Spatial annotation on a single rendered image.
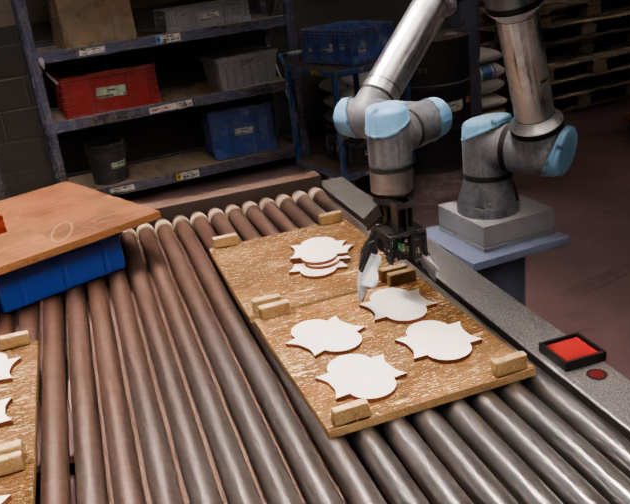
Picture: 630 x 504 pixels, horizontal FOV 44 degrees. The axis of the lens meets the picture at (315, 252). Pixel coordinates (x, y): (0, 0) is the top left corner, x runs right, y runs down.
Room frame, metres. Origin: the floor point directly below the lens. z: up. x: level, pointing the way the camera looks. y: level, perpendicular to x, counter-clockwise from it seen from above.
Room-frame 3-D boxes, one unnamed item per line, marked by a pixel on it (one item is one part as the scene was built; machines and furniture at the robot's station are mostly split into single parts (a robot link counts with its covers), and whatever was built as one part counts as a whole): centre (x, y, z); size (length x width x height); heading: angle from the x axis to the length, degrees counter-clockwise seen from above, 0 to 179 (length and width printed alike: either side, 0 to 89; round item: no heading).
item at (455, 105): (5.42, -0.92, 0.44); 0.59 x 0.59 x 0.88
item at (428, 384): (1.20, -0.09, 0.93); 0.41 x 0.35 x 0.02; 17
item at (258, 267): (1.61, 0.03, 0.93); 0.41 x 0.35 x 0.02; 15
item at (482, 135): (1.79, -0.44, 1.10); 0.13 x 0.12 x 0.14; 46
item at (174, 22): (5.81, 0.59, 1.16); 0.60 x 0.40 x 0.15; 113
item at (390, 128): (1.30, -0.15, 1.27); 0.09 x 0.08 x 0.11; 136
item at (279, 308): (1.35, 0.09, 0.95); 0.06 x 0.02 x 0.03; 107
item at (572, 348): (1.11, -0.40, 0.92); 0.06 x 0.06 x 0.01; 15
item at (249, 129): (5.91, 0.47, 0.32); 0.50 x 0.41 x 0.37; 107
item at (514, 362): (1.05, -0.28, 0.95); 0.06 x 0.02 x 0.03; 107
